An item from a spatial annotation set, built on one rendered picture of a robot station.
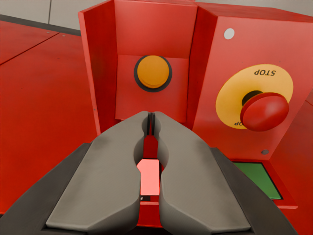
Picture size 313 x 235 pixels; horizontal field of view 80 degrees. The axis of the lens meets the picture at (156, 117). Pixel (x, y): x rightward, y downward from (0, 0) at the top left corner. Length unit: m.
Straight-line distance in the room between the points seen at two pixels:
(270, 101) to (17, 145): 0.34
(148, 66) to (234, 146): 0.14
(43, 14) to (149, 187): 0.96
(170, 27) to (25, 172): 0.27
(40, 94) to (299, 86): 0.45
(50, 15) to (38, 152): 0.79
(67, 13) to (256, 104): 0.93
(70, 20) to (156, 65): 0.82
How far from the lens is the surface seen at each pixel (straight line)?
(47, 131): 0.38
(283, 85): 0.21
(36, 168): 0.32
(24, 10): 1.10
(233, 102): 0.20
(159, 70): 0.23
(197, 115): 0.20
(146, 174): 0.21
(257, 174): 0.25
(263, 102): 0.18
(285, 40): 0.19
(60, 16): 1.04
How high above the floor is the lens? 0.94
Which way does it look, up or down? 54 degrees down
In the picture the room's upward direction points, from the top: 179 degrees clockwise
